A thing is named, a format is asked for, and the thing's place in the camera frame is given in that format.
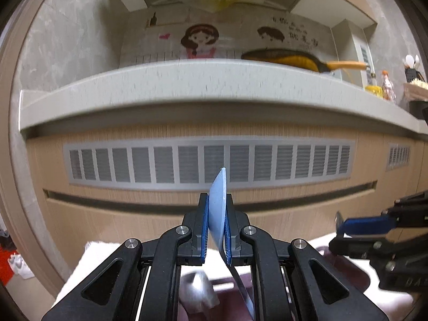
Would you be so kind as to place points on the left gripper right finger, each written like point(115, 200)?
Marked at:
point(293, 281)

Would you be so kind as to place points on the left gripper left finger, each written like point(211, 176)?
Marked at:
point(139, 280)

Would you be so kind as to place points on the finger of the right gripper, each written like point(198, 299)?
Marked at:
point(379, 225)
point(355, 247)

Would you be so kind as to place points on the metal spoon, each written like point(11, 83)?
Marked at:
point(338, 221)

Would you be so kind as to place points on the blue plastic spoon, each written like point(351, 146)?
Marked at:
point(224, 229)

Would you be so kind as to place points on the white towel mat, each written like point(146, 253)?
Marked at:
point(396, 305)

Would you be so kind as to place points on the purple utensil holder bin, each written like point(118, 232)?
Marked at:
point(225, 312)

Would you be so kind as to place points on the small side ventilation grille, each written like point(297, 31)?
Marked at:
point(398, 156)

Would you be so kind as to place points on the orange cap bottle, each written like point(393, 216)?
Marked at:
point(387, 87)

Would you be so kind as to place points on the grey ventilation grille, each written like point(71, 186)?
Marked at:
point(185, 164)

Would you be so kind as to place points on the yellow container on counter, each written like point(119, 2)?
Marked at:
point(373, 87)

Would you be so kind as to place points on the utensil cup with spoons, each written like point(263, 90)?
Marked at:
point(411, 65)

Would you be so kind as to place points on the cartoon wall sticker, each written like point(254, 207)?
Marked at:
point(176, 31)

